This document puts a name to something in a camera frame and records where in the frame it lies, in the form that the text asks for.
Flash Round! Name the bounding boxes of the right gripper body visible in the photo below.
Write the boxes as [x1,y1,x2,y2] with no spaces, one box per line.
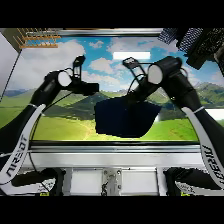
[126,79,156,103]

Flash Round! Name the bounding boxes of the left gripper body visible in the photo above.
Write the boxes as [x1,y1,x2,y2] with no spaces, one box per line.
[68,80,100,97]

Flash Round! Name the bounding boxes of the navy blue pants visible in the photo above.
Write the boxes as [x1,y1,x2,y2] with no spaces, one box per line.
[94,96,163,139]

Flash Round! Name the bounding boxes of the brown clothes hanger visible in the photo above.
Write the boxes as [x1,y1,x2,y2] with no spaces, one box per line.
[14,28,62,50]

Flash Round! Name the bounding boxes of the heap of clothes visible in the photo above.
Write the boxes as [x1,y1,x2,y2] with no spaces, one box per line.
[176,28,224,70]

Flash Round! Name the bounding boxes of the dark blue checked garment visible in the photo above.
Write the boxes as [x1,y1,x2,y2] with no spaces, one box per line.
[157,28,180,45]

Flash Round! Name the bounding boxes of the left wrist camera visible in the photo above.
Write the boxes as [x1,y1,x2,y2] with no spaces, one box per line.
[71,54,87,81]

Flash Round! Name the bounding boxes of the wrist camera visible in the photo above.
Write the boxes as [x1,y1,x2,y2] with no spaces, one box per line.
[122,57,144,80]
[71,54,87,81]

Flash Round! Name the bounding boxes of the black cable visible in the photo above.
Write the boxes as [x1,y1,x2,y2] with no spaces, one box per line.
[41,92,74,109]

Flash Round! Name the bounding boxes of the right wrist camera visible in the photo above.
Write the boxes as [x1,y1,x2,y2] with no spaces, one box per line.
[122,57,144,80]

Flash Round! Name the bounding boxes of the silver frame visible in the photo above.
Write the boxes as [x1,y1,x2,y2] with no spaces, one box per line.
[13,28,214,197]

